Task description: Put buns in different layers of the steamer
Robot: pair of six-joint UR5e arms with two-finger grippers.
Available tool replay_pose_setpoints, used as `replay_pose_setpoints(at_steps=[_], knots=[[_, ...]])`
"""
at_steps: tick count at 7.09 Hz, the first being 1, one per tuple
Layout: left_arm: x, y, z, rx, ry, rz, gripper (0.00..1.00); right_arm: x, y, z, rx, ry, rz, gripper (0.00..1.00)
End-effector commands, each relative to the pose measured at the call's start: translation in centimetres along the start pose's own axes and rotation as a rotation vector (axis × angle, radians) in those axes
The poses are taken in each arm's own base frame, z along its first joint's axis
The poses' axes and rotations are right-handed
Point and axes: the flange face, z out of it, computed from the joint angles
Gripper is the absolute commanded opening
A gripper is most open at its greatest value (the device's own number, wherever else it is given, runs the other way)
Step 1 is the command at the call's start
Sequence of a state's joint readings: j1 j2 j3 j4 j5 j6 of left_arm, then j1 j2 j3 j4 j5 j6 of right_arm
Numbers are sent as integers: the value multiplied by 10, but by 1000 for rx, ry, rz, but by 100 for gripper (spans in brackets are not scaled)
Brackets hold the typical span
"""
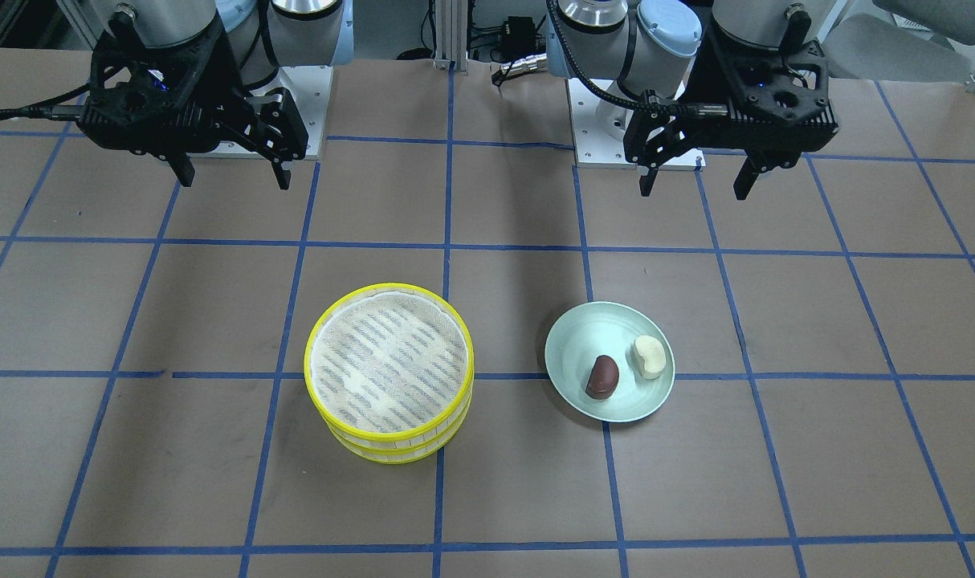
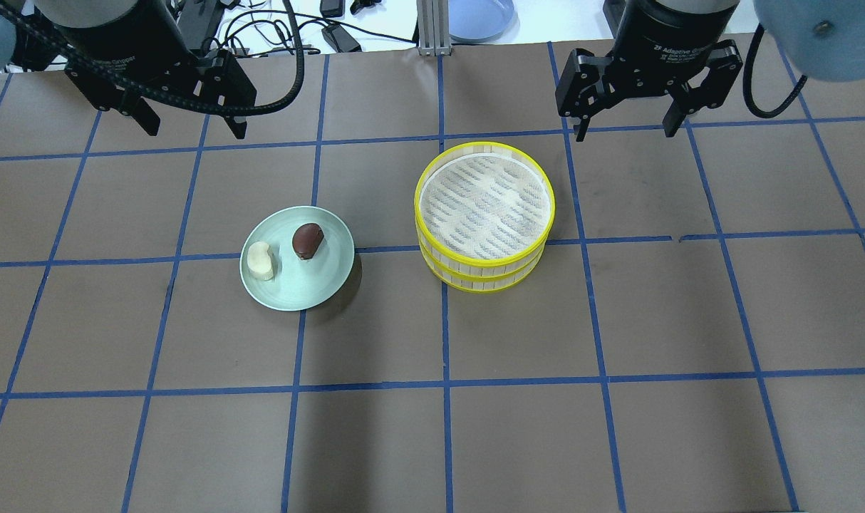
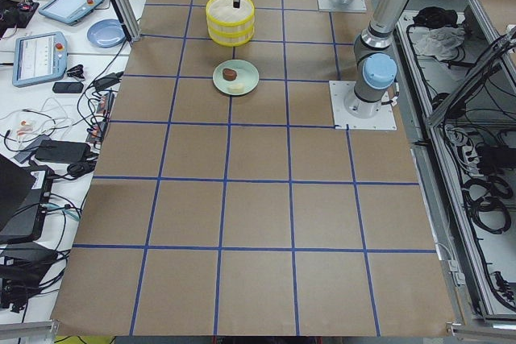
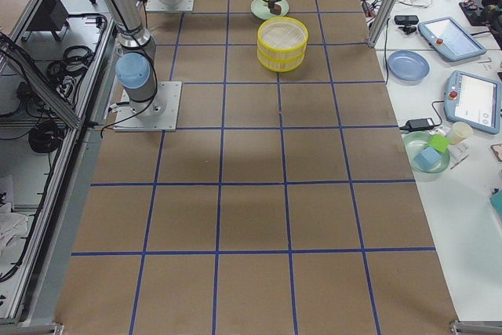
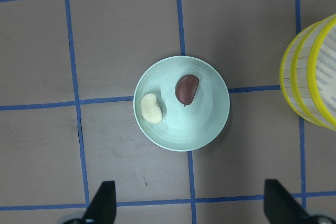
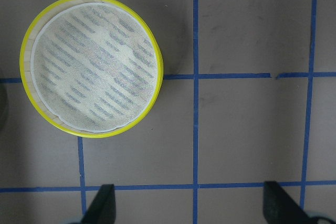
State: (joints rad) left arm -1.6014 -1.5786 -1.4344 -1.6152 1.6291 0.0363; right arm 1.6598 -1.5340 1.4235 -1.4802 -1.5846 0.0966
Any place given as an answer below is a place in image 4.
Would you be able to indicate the beige paper cup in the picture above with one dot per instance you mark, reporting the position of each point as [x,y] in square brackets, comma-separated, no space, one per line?
[459,132]

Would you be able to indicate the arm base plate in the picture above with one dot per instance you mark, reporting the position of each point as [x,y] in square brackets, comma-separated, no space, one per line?
[161,114]
[170,6]

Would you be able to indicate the far teach pendant tablet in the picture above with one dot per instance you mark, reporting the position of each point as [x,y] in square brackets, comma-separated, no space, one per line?
[450,40]

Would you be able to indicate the brown chocolate bun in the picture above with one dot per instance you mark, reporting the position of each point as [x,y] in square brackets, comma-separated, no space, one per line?
[276,10]

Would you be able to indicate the teach pendant tablet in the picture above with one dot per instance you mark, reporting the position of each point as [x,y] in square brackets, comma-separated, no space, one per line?
[450,40]
[474,100]

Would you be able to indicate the light green plate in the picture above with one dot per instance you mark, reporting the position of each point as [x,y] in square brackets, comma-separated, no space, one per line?
[260,9]

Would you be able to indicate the blue foam block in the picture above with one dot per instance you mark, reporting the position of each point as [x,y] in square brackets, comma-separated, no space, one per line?
[427,159]

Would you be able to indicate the blue plate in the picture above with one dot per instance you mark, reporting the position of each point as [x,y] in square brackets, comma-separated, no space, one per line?
[408,65]

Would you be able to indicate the black power adapter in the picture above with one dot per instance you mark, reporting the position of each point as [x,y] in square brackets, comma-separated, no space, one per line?
[418,124]

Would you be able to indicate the yellow steamer layer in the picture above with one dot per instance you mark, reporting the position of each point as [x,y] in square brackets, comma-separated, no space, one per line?
[282,37]
[280,65]

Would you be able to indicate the green foam block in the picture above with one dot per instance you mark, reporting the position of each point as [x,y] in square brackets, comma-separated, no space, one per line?
[439,142]

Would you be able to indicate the near teach pendant tablet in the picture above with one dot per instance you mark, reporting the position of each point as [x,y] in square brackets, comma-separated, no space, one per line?
[474,100]

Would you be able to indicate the white crumpled cloth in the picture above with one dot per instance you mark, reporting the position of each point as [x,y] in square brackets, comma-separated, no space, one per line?
[14,225]

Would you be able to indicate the green bowl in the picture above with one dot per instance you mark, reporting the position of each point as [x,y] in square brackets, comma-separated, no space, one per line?
[415,142]

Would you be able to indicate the black webcam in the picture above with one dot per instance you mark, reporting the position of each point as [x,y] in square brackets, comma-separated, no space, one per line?
[406,20]

